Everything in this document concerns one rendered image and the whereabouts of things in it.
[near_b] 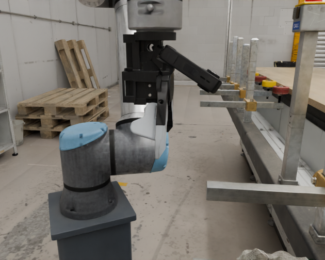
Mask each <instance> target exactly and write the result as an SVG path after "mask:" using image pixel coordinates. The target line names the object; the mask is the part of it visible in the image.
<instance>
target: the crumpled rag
mask: <svg viewBox="0 0 325 260"><path fill-rule="evenodd" d="M237 260H308V259H307V258H306V257H294V256H292V255H290V254H289V253H288V252H286V251H277V252H274V253H273V254H269V253H266V252H264V251H263V250H259V249H258V248H255V249H254V250H244V251H243V252H242V255H241V256H239V257H238V258H237Z"/></svg>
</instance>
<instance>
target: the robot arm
mask: <svg viewBox="0 0 325 260"><path fill-rule="evenodd" d="M182 1H183V0H79V2H80V3H82V4H83V5H85V6H87V7H95V8H114V9H115V13H116V31H117V50H118V68H119V87H120V105H121V118H120V119H119V120H118V121H117V122H116V129H108V126H107V125H106V124H105V123H102V122H86V123H79V124H75V125H72V126H69V127H67V128H65V129H64V130H63V131H62V132H61V133H60V135H59V149H60V158H61V167H62V176H63V185H64V187H63V191H62V194H61V198H60V201H59V206H60V212H61V213H62V214H63V215H64V216H65V217H67V218H70V219H74V220H90V219H95V218H99V217H101V216H104V215H106V214H108V213H109V212H111V211H112V210H113V209H114V208H115V207H116V206H117V203H118V197H117V193H116V191H115V189H114V187H113V185H112V183H111V180H110V176H112V175H126V174H139V173H152V172H158V171H162V170H163V169H164V168H165V167H166V165H167V161H168V153H169V136H168V132H169V131H170V129H171V128H172V127H173V95H174V70H175V69H177V70H178V71H180V72H181V73H183V74H184V75H186V76H187V77H189V78H190V79H192V80H193V81H194V82H196V83H197V85H198V86H199V87H200V88H201V89H202V90H204V91H206V92H208V93H209V92H211V93H216V92H217V90H218V89H219V88H220V86H221V85H222V81H221V80H220V79H219V78H220V77H219V76H218V75H217V74H216V72H214V71H211V70H209V69H207V70H206V69H204V68H202V67H201V66H199V65H198V64H196V63H195V62H193V61H192V60H190V59H189V58H187V57H186V56H184V55H183V54H181V53H180V52H178V51H177V50H176V49H174V48H173V47H171V46H169V45H166V46H163V41H169V40H176V32H174V30H181V29H182V10H183V2H182ZM151 44H153V46H152V50H153V51H152V50H150V45H151ZM164 47H165V48H164Z"/></svg>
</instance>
